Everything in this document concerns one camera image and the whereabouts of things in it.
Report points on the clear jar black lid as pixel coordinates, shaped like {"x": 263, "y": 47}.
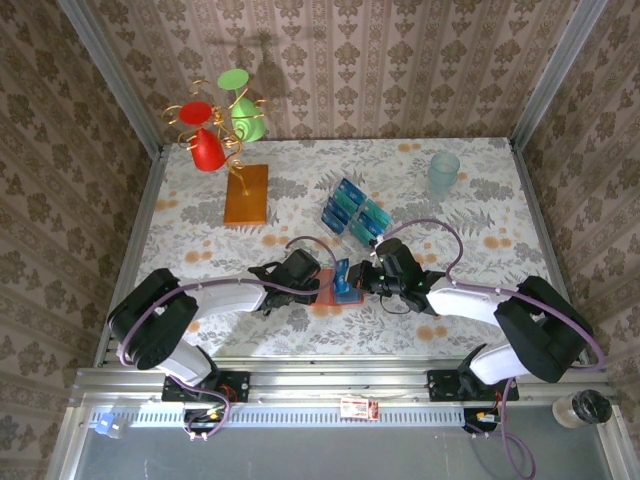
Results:
{"x": 585, "y": 407}

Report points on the long aluminium mounting rail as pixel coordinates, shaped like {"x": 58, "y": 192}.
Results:
{"x": 325, "y": 380}

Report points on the red white sticker label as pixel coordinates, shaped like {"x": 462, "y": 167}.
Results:
{"x": 357, "y": 408}

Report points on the teal plastic cup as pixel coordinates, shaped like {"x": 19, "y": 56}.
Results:
{"x": 442, "y": 172}

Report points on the orange card holder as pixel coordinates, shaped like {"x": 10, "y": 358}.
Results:
{"x": 324, "y": 290}

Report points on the blue white plug adapter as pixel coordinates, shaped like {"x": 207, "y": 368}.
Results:
{"x": 107, "y": 425}

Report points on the red wine glass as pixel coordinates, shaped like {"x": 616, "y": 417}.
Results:
{"x": 205, "y": 150}

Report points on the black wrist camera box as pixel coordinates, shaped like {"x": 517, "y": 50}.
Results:
{"x": 395, "y": 257}
{"x": 302, "y": 265}

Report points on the green wine glass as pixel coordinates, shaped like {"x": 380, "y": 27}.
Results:
{"x": 247, "y": 120}

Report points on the grey metal shelf panel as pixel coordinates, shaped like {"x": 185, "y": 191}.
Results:
{"x": 325, "y": 455}

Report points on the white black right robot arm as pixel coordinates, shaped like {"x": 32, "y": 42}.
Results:
{"x": 465, "y": 307}

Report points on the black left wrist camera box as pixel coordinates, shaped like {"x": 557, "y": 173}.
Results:
{"x": 302, "y": 265}

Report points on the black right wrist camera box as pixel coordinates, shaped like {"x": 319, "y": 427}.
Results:
{"x": 395, "y": 257}

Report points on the aluminium frame post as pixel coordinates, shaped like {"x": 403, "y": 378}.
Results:
{"x": 114, "y": 75}
{"x": 556, "y": 75}

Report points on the blue credit card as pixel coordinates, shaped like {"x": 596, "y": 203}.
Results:
{"x": 371, "y": 222}
{"x": 351, "y": 189}
{"x": 339, "y": 210}
{"x": 332, "y": 221}
{"x": 342, "y": 277}

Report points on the aluminium table side rail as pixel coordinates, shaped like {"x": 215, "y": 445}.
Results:
{"x": 139, "y": 225}
{"x": 540, "y": 225}

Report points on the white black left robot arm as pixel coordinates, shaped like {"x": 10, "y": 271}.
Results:
{"x": 225, "y": 300}

